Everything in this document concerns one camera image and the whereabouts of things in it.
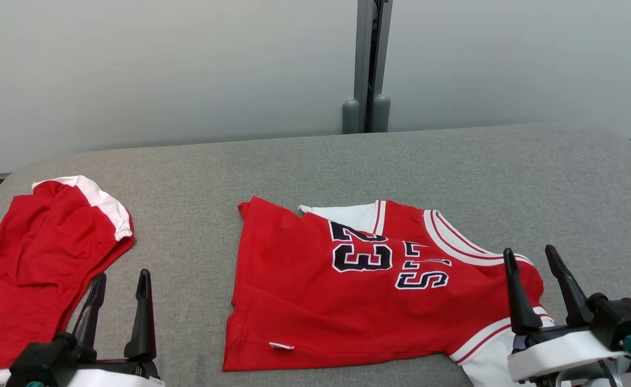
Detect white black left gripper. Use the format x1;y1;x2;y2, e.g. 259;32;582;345
66;269;167;387

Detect red white-trimmed basketball shorts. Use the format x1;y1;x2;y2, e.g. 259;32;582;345
0;175;135;385

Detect red number 23 basketball jersey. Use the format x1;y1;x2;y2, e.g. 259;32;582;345
223;196;555;387

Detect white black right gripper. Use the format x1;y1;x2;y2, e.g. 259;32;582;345
503;245;628;384

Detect grey metal partition post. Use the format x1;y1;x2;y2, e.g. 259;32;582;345
341;0;392;134

